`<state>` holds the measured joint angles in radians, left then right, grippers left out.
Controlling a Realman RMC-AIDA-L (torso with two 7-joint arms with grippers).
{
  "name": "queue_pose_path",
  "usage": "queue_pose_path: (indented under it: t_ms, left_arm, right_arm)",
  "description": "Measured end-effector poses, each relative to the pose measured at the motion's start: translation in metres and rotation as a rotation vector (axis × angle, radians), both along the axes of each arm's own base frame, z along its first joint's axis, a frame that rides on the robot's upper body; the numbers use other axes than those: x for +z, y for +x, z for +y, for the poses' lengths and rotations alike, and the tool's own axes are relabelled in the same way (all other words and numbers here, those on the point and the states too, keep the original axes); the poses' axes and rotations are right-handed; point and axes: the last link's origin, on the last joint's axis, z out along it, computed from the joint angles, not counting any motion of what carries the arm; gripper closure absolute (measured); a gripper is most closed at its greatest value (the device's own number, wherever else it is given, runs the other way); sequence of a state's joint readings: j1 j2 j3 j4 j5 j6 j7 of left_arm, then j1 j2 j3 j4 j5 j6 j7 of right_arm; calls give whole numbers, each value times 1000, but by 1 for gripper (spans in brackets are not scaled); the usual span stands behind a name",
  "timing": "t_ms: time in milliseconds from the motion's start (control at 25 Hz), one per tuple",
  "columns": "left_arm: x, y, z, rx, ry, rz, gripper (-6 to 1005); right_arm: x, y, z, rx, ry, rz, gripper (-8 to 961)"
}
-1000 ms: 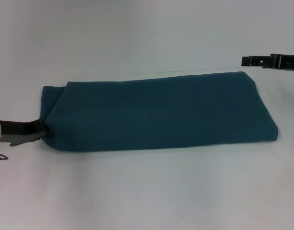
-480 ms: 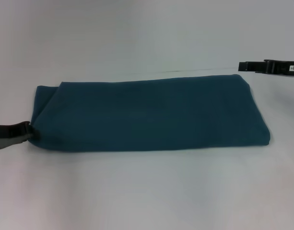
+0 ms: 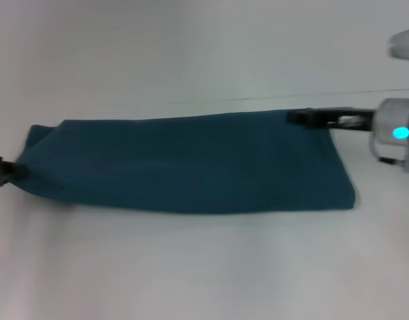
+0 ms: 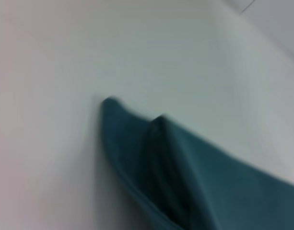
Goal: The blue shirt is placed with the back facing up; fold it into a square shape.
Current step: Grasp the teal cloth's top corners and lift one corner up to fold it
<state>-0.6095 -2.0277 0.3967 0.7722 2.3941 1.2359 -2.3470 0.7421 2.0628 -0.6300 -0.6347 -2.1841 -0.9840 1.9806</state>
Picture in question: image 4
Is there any teal blue shirt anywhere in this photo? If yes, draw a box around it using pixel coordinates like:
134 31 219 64
100 97 294 230

